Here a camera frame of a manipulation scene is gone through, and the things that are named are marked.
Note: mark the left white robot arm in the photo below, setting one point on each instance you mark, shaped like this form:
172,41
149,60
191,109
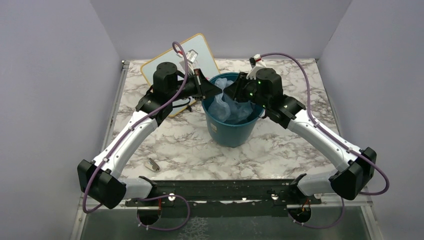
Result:
100,177

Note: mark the teal plastic trash bin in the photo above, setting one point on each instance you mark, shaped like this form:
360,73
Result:
230,135

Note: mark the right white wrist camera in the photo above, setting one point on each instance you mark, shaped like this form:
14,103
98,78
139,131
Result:
257,64

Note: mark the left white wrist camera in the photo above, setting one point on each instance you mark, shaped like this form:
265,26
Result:
191,56

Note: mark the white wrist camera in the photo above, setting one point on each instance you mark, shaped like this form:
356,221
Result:
257,64
191,56

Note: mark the yellow framed whiteboard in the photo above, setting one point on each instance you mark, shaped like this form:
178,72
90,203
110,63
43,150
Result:
205,61

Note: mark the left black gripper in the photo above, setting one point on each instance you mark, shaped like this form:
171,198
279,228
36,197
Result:
207,88

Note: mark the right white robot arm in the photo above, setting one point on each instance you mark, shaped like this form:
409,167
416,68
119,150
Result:
351,172

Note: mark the small grey eraser block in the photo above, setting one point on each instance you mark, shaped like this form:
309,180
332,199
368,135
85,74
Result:
152,165

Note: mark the blue plastic trash bag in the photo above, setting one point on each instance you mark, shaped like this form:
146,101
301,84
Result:
226,110

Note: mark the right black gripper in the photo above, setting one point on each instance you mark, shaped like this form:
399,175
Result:
235,90

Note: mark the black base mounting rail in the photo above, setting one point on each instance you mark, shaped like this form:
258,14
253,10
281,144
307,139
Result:
222,198

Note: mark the aluminium table frame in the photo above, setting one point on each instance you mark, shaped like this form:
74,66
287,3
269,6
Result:
80,215

